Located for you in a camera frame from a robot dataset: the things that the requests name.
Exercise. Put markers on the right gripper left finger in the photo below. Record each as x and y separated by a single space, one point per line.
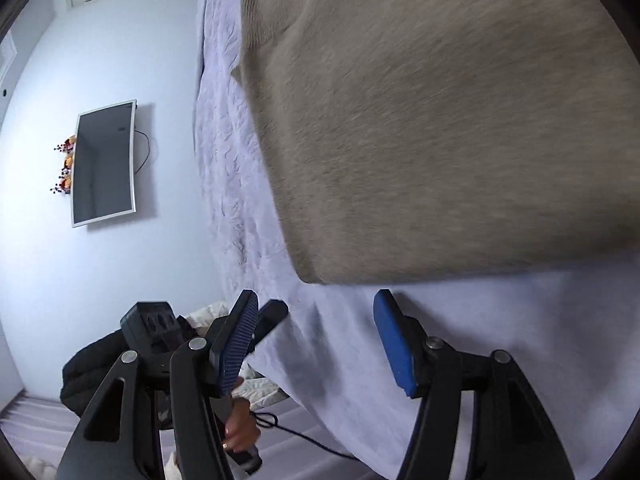
118 436

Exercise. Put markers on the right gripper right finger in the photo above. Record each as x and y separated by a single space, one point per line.
512 435

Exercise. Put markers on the olive brown knit sweater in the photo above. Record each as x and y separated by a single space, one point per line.
407 139

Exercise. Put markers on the left hand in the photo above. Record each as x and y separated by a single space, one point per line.
240 431

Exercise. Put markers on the black garment on chair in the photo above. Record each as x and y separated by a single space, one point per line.
86 370

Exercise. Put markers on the white puffy jacket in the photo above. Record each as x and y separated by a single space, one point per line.
211 363

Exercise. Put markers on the lavender embossed bedspread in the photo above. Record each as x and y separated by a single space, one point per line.
574 331

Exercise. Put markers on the wall mounted television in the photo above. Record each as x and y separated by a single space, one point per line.
103 166

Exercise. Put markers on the fruit wall decoration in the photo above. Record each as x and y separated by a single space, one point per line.
64 183

